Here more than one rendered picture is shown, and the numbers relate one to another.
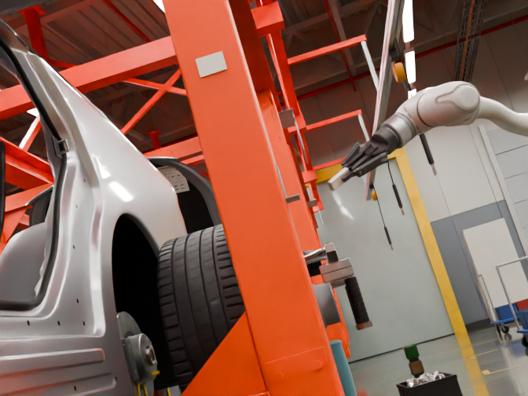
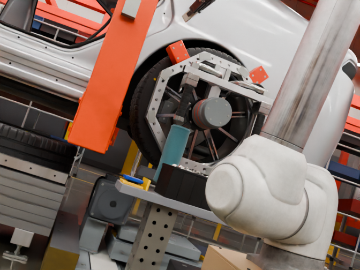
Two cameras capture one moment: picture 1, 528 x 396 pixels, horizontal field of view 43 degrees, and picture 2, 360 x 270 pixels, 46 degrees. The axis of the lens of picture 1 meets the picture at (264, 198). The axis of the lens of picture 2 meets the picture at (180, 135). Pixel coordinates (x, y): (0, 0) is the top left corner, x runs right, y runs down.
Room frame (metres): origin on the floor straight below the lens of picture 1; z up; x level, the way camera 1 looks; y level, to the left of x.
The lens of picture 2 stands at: (1.46, -1.82, 0.55)
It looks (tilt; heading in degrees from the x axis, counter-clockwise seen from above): 5 degrees up; 73
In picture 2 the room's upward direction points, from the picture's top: 19 degrees clockwise
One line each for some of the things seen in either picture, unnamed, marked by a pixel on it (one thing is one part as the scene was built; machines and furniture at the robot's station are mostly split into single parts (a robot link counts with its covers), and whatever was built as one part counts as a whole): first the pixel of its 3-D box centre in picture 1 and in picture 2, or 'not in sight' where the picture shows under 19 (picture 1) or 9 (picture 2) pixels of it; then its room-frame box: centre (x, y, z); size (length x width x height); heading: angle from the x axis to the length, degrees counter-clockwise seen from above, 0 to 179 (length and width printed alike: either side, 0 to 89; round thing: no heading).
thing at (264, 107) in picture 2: (338, 278); (261, 108); (2.28, -0.16, 0.93); 0.09 x 0.05 x 0.05; 86
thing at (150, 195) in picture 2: not in sight; (172, 202); (1.98, -0.30, 0.44); 0.43 x 0.17 x 0.03; 176
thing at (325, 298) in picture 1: (302, 310); (210, 113); (2.12, -0.02, 0.85); 0.21 x 0.14 x 0.14; 86
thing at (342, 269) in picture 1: (336, 270); (189, 80); (1.94, -0.14, 0.93); 0.09 x 0.05 x 0.05; 86
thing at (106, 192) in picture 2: not in sight; (105, 209); (1.86, 0.29, 0.26); 0.42 x 0.18 x 0.35; 86
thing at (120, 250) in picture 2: not in sight; (156, 253); (2.17, 0.22, 0.13); 0.50 x 0.36 x 0.10; 176
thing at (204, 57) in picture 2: not in sight; (205, 114); (2.12, 0.05, 0.85); 0.54 x 0.07 x 0.54; 176
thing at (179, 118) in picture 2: (357, 301); (184, 102); (1.94, -0.17, 0.83); 0.04 x 0.04 x 0.16
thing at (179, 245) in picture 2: not in sight; (163, 215); (2.13, 0.22, 0.32); 0.40 x 0.30 x 0.28; 176
